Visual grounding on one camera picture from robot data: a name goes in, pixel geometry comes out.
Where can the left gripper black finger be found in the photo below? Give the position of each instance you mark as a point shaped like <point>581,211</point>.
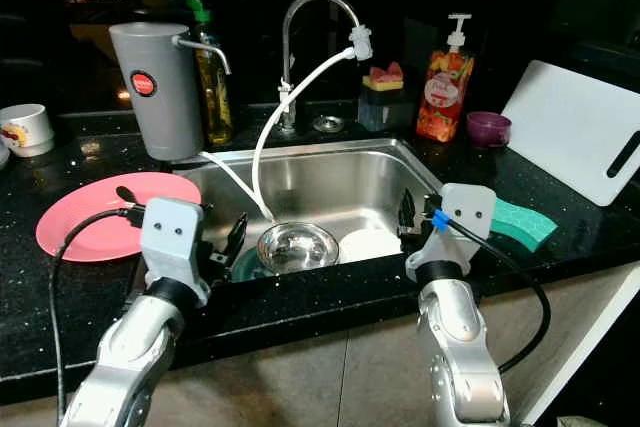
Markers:
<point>237,237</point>

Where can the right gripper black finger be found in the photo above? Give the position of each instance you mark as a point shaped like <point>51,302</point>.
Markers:
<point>430,209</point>
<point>408,212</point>

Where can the stainless steel bowl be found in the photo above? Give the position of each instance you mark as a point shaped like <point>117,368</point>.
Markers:
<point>297,247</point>

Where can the pink round plate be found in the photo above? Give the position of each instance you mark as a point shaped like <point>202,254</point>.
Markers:
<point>90,227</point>

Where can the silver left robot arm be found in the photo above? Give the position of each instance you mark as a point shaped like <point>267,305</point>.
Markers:
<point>130,367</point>

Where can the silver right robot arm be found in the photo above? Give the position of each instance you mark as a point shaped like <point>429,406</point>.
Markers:
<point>460,347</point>

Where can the teal bowl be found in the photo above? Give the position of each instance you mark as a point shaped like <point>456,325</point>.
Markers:
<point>245,269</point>

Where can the white plate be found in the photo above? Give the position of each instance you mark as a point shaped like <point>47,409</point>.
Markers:
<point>370,245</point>

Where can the thin white tube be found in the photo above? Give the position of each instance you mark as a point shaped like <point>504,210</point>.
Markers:
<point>235,182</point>

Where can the stainless steel sink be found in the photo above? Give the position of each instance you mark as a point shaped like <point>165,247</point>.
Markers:
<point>330,182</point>

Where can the green sponge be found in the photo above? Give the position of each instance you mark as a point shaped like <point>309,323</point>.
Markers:
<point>525,225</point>

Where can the purple cup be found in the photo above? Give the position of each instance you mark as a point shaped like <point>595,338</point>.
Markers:
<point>488,130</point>

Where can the dark sponge holder box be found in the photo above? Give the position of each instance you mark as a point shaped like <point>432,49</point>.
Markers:
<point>385,112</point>

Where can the orange soap pump bottle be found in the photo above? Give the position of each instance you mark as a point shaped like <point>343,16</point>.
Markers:
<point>445,102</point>

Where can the round metal counter cap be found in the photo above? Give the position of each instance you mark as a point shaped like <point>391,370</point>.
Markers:
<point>328,124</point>

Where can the metal spoon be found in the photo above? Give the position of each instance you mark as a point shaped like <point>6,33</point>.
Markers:
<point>125,193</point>

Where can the yellow and pink sponge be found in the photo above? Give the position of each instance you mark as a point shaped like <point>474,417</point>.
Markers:
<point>385,81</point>

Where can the grey water filter canister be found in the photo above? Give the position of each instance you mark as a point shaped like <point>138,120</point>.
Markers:
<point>160,127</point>

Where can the oil bottle with green cap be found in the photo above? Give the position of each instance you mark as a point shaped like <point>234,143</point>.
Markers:
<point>217,97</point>

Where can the white cutting board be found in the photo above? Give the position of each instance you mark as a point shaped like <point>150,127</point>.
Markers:
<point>565,127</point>

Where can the stack of white plates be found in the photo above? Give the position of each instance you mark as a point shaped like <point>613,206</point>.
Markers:
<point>3,155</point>

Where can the white printed mug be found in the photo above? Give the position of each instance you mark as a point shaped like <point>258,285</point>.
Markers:
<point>32,130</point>

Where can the olive green cloth bundle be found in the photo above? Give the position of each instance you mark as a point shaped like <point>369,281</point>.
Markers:
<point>580,422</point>

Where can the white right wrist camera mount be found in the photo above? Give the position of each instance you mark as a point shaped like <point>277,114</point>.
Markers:
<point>470,207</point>

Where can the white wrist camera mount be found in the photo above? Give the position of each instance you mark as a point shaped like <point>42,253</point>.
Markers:
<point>470,207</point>
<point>172,237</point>

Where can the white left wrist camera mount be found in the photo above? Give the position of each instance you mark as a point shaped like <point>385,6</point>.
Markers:
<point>172,237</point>

